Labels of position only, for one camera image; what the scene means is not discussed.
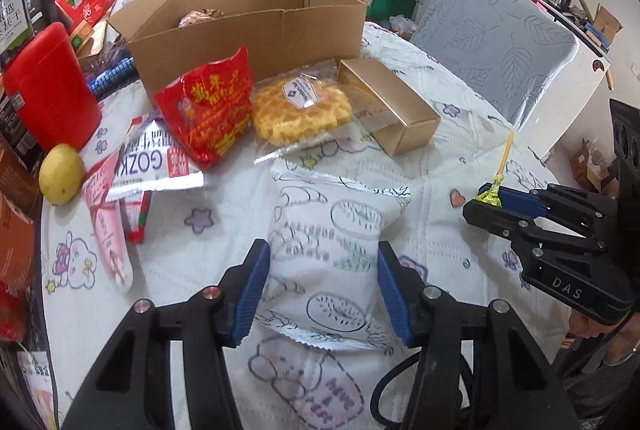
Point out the printed quilted tablecloth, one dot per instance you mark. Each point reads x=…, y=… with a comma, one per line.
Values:
x=440, y=190

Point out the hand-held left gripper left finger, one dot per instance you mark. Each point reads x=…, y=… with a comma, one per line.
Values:
x=252, y=290

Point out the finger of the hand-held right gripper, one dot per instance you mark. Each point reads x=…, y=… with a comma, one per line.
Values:
x=492, y=217
x=520, y=202

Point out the red paper packets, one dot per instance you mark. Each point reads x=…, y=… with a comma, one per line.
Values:
x=87, y=13

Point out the silver snack packet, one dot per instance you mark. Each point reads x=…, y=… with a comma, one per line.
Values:
x=150, y=160

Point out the wrapped pastry packet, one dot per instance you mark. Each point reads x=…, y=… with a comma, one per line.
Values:
x=200, y=18

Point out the red plastic canister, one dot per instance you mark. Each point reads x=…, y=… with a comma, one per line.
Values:
x=50, y=90

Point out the white bread print packet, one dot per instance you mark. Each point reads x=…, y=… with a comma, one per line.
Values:
x=325, y=250

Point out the person's right hand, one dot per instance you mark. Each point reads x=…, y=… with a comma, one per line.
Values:
x=595, y=327

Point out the brown cardboard box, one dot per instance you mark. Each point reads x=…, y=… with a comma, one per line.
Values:
x=225, y=45

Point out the gold paper box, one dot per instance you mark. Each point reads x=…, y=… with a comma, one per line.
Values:
x=395, y=110

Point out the pink rose print packet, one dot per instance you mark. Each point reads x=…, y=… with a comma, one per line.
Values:
x=107, y=235

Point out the yellow lemon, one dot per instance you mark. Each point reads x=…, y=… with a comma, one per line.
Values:
x=61, y=175

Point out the clear waffle packet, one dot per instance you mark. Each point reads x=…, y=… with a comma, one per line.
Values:
x=295, y=108

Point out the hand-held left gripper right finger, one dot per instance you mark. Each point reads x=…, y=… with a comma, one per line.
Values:
x=395, y=295

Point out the green plastic bin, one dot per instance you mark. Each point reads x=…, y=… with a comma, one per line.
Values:
x=392, y=5

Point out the red foil snack bag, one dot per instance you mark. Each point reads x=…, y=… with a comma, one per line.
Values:
x=210, y=115

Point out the person's grey clothing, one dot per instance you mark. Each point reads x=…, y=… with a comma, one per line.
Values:
x=600, y=390

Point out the cardboard boxes on floor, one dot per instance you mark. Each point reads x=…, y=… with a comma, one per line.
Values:
x=595, y=168

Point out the yellow foil lollipop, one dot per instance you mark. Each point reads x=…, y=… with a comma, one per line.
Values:
x=491, y=196

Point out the small red white packet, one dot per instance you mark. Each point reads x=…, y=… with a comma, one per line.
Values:
x=135, y=220

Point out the grey leaf cover chair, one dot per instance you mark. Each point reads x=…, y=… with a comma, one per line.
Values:
x=480, y=25

